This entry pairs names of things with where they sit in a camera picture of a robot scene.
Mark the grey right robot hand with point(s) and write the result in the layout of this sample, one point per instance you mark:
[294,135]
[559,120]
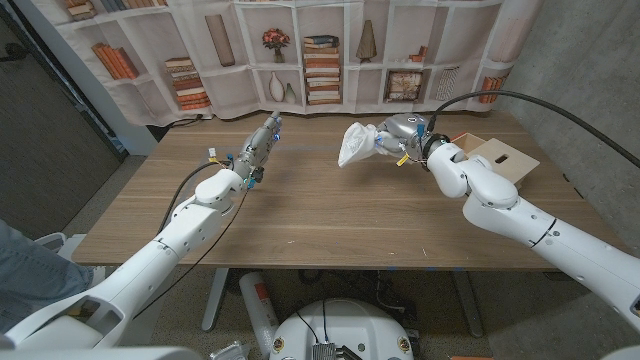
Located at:
[405,130]

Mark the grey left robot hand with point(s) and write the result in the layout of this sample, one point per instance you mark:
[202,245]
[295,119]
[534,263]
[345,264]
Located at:
[257,147]

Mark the white cloth napkin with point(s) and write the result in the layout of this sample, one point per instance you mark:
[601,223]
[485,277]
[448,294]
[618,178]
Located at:
[357,142]

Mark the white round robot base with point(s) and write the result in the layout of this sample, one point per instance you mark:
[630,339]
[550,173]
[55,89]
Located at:
[345,325]

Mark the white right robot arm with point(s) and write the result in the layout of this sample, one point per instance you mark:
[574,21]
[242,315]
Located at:
[500,210]

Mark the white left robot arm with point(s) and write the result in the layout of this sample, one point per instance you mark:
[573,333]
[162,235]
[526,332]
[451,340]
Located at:
[150,270]

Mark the wooden drawer with red front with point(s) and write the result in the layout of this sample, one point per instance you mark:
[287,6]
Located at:
[472,142]

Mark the light wooden drawer box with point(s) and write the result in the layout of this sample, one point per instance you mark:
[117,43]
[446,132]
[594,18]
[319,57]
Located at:
[520,167]

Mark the printed bookshelf backdrop cloth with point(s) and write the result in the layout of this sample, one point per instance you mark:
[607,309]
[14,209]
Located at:
[225,95]

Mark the white table leg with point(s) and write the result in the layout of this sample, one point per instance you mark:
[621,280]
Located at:
[467,305]
[215,300]

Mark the white cylinder with orange label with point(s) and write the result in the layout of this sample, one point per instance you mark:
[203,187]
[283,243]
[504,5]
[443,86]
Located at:
[257,310]

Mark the dark grey partition panel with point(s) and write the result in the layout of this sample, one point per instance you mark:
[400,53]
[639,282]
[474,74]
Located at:
[45,150]

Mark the grey finned electronics module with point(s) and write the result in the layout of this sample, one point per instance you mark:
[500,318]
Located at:
[325,351]

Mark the white chair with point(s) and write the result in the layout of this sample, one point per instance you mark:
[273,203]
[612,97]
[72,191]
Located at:
[52,240]

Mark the person in blue jeans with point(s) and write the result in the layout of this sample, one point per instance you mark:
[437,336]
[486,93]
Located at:
[35,275]

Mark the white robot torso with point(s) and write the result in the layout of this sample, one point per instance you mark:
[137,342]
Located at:
[100,354]

